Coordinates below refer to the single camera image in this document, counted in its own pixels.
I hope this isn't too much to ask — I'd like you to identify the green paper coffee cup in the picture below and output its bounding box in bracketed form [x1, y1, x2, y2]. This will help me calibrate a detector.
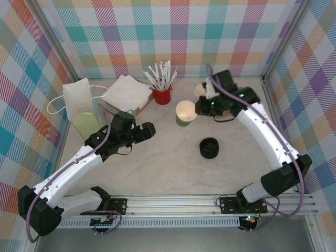
[175, 100, 198, 128]

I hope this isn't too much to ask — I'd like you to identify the printed paper takeout bag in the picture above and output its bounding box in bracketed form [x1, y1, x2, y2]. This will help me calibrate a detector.
[46, 78, 109, 142]

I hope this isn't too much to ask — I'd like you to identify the stack of paper cups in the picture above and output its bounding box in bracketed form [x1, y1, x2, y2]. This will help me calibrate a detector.
[193, 83, 209, 102]

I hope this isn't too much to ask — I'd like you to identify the brown cardboard napkin tray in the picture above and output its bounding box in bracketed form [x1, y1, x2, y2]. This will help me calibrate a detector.
[104, 89, 156, 118]

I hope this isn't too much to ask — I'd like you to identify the red straw holder cup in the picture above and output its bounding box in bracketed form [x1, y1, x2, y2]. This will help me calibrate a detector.
[152, 84, 173, 105]

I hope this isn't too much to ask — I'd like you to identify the stack of black cup lids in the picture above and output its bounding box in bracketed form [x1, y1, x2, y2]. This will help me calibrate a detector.
[198, 136, 220, 160]

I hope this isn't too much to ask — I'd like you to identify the stack of white napkins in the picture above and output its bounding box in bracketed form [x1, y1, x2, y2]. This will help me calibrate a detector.
[101, 75, 153, 112]

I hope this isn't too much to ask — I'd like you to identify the small black circuit board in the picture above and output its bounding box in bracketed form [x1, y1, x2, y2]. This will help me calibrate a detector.
[90, 216, 116, 228]
[238, 214, 260, 226]

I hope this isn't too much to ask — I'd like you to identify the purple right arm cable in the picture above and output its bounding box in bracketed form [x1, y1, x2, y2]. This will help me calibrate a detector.
[206, 64, 308, 234]

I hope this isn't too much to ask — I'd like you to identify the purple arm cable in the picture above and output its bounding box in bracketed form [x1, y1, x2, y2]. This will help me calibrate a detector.
[25, 103, 123, 244]
[206, 64, 308, 234]

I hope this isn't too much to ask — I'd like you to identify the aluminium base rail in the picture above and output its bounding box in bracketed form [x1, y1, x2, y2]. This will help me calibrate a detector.
[61, 194, 318, 218]

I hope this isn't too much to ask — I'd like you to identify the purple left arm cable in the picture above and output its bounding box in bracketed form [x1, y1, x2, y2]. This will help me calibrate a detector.
[25, 103, 123, 244]

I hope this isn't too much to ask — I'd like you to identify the white slotted cable duct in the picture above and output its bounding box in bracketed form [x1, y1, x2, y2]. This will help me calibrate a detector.
[59, 219, 241, 229]

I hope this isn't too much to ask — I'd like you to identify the aluminium frame post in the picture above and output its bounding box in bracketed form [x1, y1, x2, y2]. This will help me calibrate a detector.
[33, 0, 82, 85]
[261, 0, 314, 81]

